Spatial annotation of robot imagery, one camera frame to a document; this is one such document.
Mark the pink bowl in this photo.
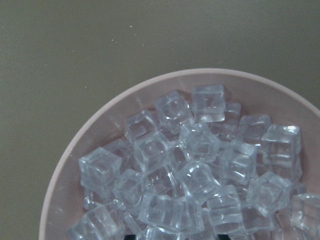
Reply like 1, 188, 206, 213
39, 68, 320, 240

